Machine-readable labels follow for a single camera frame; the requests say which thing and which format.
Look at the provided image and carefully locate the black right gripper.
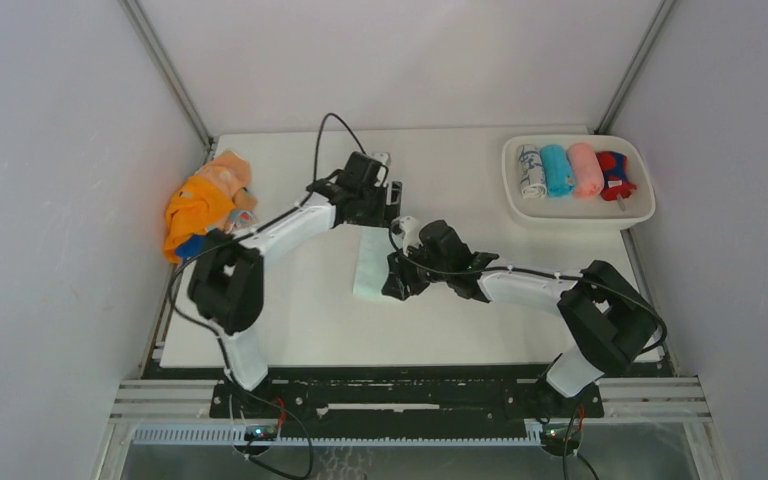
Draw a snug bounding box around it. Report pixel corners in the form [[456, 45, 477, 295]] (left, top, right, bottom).
[[383, 240, 451, 301]]

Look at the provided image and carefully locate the light mint green towel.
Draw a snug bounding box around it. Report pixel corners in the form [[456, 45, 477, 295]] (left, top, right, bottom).
[[352, 227, 396, 303]]

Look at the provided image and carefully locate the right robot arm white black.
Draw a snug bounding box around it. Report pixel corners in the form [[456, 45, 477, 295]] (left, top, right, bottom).
[[381, 243, 667, 416]]

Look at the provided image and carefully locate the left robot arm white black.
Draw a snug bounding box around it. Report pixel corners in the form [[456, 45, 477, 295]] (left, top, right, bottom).
[[186, 179, 403, 417]]

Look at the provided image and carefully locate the peach patterned towel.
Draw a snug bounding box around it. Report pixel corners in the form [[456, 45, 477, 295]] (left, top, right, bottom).
[[195, 150, 258, 232]]

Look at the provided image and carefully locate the white patterned rolled towel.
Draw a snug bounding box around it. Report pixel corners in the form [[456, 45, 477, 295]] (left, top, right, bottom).
[[516, 144, 548, 199]]

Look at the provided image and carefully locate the orange towel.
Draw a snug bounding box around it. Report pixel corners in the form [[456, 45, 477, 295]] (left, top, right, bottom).
[[162, 176, 235, 264]]

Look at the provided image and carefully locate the white plastic basket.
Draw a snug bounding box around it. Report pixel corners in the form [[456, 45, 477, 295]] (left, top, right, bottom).
[[501, 134, 656, 230]]

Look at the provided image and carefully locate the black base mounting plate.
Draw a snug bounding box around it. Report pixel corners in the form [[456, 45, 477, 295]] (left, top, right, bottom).
[[209, 364, 605, 440]]

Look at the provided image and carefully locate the cyan rolled towel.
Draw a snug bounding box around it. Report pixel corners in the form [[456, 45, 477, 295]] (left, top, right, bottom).
[[540, 144, 576, 198]]

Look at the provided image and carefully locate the pink rolled towel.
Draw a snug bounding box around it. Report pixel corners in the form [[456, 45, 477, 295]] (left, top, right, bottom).
[[567, 143, 604, 199]]

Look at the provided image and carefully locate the red blue rolled towel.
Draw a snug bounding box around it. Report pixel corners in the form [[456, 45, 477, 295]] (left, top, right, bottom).
[[596, 151, 637, 201]]

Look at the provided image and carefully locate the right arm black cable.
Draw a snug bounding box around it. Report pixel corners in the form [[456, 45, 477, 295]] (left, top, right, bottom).
[[389, 225, 669, 356]]

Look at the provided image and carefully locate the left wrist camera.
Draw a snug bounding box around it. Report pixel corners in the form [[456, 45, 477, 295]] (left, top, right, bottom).
[[336, 152, 391, 192]]

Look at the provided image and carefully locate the white slotted cable duct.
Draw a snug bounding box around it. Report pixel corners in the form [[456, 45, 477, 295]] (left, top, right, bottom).
[[130, 423, 544, 447]]

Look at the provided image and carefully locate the right corner aluminium post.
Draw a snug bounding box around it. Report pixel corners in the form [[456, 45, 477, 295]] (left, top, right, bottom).
[[594, 0, 680, 135]]

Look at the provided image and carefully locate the corner aluminium post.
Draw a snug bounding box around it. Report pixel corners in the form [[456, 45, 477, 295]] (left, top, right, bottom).
[[118, 0, 214, 151], [594, 0, 680, 135]]

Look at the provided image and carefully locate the left corner aluminium post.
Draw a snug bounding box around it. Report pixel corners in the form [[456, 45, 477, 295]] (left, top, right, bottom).
[[118, 0, 214, 151]]

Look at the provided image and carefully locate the aluminium frame rail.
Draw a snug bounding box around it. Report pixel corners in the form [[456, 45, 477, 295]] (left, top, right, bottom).
[[111, 378, 712, 424]]

